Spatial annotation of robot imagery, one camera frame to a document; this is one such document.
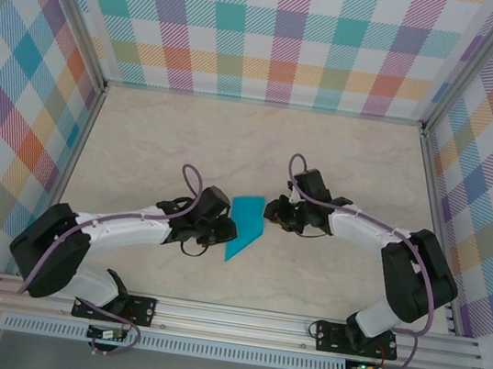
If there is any blue paper sheet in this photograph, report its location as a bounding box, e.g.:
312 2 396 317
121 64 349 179
220 190 271 269

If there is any left small circuit board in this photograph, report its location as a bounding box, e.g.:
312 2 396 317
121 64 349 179
85 324 129 346

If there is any thin black right gripper cable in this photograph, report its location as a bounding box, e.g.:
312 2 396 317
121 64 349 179
292 225 331 242

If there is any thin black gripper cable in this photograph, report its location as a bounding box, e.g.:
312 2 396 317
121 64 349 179
178 238 214 262
292 225 331 242

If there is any thin black left gripper cable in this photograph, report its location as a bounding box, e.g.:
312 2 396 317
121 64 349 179
178 238 214 262

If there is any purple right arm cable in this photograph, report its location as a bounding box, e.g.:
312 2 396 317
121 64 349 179
258 152 457 369

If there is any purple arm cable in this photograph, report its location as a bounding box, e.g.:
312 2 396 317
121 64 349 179
258 152 457 369
8 141 207 368

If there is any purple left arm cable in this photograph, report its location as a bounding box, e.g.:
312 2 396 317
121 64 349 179
8 141 207 368

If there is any wide aluminium frame beam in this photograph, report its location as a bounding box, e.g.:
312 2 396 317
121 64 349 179
0 266 492 369

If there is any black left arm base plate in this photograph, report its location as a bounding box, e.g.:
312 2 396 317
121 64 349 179
70 285 160 330

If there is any slotted grey cable duct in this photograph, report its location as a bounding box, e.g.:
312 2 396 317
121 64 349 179
0 307 349 369

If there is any aluminium side rail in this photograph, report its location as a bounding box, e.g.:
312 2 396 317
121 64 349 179
390 129 490 338
17 74 110 285

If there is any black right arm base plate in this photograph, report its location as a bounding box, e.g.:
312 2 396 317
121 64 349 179
312 319 403 363

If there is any aluminium corner post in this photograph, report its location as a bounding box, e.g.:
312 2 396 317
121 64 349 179
15 0 121 94
420 0 493 144

